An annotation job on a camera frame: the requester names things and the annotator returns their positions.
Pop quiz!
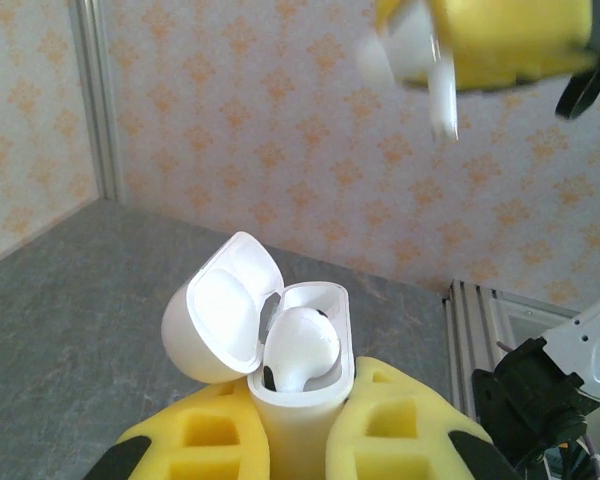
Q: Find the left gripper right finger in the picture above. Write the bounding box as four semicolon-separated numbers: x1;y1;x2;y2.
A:
324;354;525;480

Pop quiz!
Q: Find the white earbud charging case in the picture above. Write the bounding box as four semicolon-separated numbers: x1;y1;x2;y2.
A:
160;230;357;480

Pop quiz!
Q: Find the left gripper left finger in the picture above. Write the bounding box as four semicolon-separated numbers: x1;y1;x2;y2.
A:
82;382;273;480

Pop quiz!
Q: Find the aluminium corner post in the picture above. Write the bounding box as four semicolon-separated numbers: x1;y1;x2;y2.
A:
68;0;127;202

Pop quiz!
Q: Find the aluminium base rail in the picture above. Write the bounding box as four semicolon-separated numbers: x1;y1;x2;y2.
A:
440;278;511;419

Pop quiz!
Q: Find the white earbud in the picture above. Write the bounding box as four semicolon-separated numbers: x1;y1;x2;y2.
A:
354;0;462;144
262;305;342;394

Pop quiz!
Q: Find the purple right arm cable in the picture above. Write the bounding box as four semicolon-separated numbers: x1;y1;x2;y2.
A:
577;432;600;469

